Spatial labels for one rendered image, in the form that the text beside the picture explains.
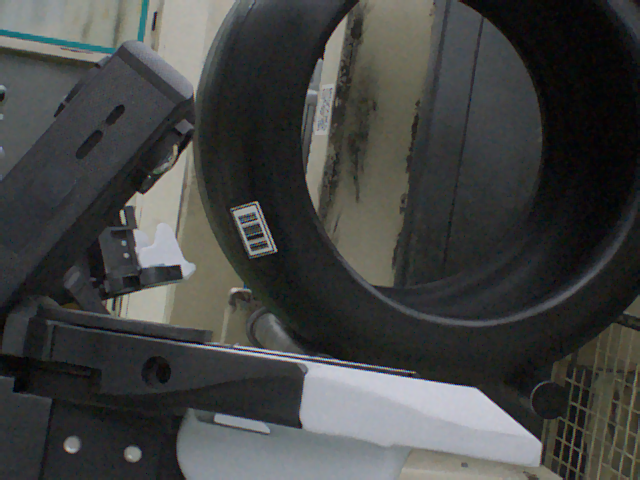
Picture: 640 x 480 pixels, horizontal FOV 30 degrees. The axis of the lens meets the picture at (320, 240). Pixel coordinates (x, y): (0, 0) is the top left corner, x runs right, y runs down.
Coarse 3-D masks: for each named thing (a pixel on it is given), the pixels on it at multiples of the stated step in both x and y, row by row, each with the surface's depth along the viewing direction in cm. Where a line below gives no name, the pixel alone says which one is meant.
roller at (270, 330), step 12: (264, 324) 162; (276, 324) 158; (264, 336) 159; (276, 336) 153; (288, 336) 149; (300, 336) 149; (276, 348) 150; (288, 348) 145; (300, 348) 142; (312, 348) 140
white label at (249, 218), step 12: (252, 204) 132; (240, 216) 134; (252, 216) 133; (240, 228) 134; (252, 228) 134; (264, 228) 133; (252, 240) 134; (264, 240) 133; (252, 252) 135; (264, 252) 134
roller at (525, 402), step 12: (492, 384) 154; (504, 384) 150; (516, 384) 147; (528, 384) 144; (540, 384) 142; (552, 384) 142; (504, 396) 152; (516, 396) 146; (528, 396) 143; (540, 396) 141; (552, 396) 142; (564, 396) 142; (528, 408) 144; (540, 408) 141; (552, 408) 142; (564, 408) 142
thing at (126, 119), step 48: (144, 48) 34; (96, 96) 33; (144, 96) 33; (192, 96) 34; (48, 144) 33; (96, 144) 33; (144, 144) 33; (0, 192) 33; (48, 192) 33; (96, 192) 33; (144, 192) 36; (0, 240) 33; (48, 240) 33; (0, 288) 33; (48, 288) 36
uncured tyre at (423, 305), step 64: (256, 0) 134; (320, 0) 131; (512, 0) 165; (576, 0) 160; (256, 64) 131; (576, 64) 167; (256, 128) 131; (576, 128) 168; (256, 192) 132; (576, 192) 169; (320, 256) 133; (512, 256) 168; (576, 256) 165; (320, 320) 136; (384, 320) 135; (448, 320) 137; (512, 320) 138; (576, 320) 141
